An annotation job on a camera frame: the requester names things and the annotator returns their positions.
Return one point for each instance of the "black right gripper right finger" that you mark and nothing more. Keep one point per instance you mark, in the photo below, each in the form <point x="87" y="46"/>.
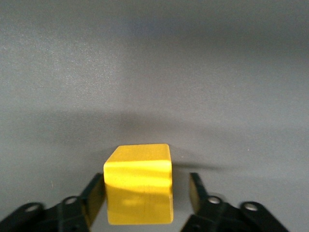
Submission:
<point x="217" y="215"/>

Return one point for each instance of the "yellow wooden cube block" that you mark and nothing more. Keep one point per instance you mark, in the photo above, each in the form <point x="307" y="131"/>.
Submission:
<point x="137" y="183"/>

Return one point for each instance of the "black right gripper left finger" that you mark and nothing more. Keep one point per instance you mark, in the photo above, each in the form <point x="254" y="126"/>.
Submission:
<point x="72" y="212"/>

